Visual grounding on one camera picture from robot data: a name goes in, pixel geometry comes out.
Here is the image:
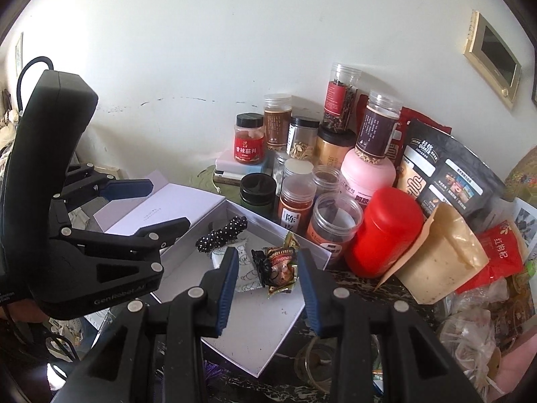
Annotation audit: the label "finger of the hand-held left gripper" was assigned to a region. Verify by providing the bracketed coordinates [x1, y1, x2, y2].
[36, 217, 191, 320]
[52, 163, 154, 219]

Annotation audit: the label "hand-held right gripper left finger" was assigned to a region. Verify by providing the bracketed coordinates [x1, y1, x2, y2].
[50, 247, 241, 403]

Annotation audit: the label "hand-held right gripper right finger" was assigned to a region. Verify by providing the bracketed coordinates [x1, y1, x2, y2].
[296, 249, 483, 403]

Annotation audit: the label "white snack packet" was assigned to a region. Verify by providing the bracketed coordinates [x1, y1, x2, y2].
[211, 241, 263, 293]

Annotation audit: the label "brown cereal snack packet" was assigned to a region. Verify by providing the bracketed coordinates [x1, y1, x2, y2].
[262, 232, 301, 299]

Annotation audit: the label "black hair claw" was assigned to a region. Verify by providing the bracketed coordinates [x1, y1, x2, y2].
[250, 248, 274, 288]

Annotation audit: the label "white cardboard box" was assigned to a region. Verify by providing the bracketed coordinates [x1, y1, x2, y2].
[150, 198, 332, 379]

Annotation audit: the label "polka dot hair clip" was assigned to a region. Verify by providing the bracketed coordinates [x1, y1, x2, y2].
[195, 215, 248, 255]

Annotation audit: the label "white box lid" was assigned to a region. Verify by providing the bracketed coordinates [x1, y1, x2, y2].
[93, 170, 228, 258]

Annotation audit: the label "metal bangles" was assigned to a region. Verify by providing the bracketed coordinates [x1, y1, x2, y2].
[293, 338, 381, 389]

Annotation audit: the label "orange label jar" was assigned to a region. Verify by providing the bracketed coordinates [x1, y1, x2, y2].
[306, 192, 364, 257]

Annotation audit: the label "gold edged power bank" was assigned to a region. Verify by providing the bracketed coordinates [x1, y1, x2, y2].
[213, 170, 244, 188]

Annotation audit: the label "dried peel jar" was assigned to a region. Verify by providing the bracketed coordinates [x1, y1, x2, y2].
[277, 174, 316, 234]

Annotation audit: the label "pale lavender power bank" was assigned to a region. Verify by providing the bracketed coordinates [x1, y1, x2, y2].
[215, 151, 270, 175]

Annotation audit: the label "red canister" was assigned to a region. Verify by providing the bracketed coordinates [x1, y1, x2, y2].
[344, 186, 426, 279]

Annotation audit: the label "green jar with black lid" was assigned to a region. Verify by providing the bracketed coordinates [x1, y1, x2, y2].
[239, 172, 278, 211]

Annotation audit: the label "red label spice jar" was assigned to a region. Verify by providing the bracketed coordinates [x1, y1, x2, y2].
[233, 113, 266, 166]

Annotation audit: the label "clear plastic jar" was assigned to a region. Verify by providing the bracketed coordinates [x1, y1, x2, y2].
[312, 164, 343, 198]

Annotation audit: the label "pink plastic jar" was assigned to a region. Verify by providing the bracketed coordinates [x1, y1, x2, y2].
[339, 148, 397, 205]

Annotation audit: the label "kraft paper pouch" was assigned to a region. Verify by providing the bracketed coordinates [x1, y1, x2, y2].
[375, 203, 490, 306]

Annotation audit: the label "tan jar with dark lid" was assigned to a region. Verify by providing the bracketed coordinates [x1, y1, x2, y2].
[315, 125, 357, 169]

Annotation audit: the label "tall brown powder jar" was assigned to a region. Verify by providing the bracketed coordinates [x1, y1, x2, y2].
[263, 94, 293, 152]

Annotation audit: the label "dried slices jar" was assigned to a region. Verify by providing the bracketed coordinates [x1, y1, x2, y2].
[287, 116, 321, 161]

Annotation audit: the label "clear plastic bags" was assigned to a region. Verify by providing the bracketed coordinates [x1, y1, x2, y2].
[435, 276, 537, 403]

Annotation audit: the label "grain jar with dark label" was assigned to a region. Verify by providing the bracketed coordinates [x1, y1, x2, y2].
[354, 89, 404, 165]

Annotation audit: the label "black snack pouch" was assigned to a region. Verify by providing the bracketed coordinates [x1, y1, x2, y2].
[396, 118, 506, 236]

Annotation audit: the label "red berry pouch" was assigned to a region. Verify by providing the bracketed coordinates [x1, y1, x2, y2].
[455, 219, 525, 295]

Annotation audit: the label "dark dried fruit jar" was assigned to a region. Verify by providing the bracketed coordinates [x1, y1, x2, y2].
[323, 62, 358, 132]

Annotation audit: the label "woven straw basket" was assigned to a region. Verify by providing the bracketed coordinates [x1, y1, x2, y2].
[502, 146, 537, 203]

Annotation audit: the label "black cable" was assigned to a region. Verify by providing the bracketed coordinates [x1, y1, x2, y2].
[16, 55, 55, 110]

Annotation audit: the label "wall intercom panel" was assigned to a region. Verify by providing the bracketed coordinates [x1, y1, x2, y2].
[463, 8, 523, 110]

